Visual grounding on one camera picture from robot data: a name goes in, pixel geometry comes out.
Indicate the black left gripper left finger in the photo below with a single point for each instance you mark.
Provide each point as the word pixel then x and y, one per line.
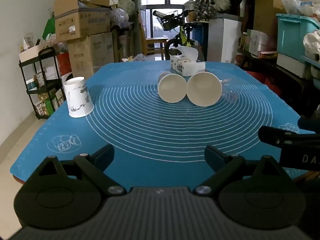
pixel 62 194

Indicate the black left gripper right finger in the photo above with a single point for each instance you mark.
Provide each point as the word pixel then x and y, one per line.
pixel 257 194

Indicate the blue yellow paper cup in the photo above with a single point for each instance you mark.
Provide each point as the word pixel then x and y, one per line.
pixel 172 88

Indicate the clear plastic cup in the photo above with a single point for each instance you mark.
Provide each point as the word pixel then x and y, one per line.
pixel 228 92

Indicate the white cup with ink drawing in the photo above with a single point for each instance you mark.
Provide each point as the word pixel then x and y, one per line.
pixel 79 101

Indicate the purple paper cup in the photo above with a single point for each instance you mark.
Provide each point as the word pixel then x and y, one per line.
pixel 204 89

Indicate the red bag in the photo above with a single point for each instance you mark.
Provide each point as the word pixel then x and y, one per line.
pixel 264 80

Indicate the black metal shelf rack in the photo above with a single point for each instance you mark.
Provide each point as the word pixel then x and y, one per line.
pixel 45 94

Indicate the teal plastic storage bin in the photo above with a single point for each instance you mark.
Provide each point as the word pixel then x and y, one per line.
pixel 291 31

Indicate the blue silicone baking mat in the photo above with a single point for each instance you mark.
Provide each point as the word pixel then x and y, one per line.
pixel 158 143

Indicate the white cabinet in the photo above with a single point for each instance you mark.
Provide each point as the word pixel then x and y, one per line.
pixel 224 31

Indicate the lower cardboard box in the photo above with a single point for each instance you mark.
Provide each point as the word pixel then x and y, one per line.
pixel 88 54

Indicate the white tissue box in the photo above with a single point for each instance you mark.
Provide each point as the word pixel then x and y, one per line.
pixel 187 63

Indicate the tall brown cardboard box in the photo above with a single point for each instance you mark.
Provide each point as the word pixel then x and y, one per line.
pixel 265 19

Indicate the wooden chair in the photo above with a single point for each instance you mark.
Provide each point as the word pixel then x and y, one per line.
pixel 151 45

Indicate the upper cardboard box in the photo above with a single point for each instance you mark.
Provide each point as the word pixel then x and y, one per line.
pixel 80 18

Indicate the black bicycle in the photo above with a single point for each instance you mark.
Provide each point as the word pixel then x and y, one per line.
pixel 174 22

